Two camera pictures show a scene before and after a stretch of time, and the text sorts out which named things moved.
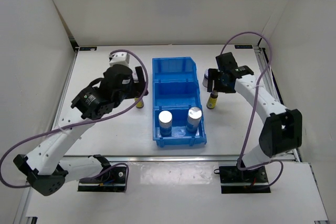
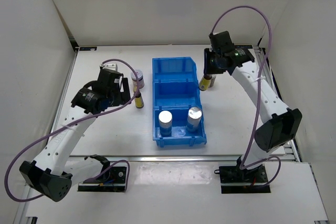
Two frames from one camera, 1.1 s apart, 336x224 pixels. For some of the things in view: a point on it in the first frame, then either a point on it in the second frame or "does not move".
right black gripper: x=211 y=73 to x=207 y=69
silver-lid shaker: x=165 y=123 does not move
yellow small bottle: x=140 y=104 does not move
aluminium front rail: x=175 y=158 does not move
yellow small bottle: x=211 y=102 to x=205 y=82
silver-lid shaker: x=194 y=116 does not move
